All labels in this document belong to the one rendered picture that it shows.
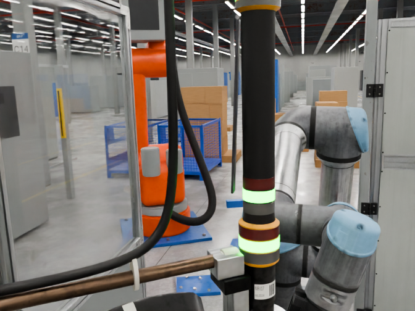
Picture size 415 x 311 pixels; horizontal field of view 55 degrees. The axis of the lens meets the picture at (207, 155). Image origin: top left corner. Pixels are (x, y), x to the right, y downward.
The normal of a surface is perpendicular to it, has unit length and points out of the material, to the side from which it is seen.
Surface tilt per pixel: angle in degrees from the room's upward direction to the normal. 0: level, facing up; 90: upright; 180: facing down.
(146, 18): 90
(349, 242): 83
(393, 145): 90
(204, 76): 90
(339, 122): 67
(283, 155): 22
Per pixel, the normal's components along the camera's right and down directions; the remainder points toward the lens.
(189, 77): -0.23, 0.18
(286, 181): 0.33, -0.75
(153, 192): 0.25, 0.17
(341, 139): -0.26, 0.39
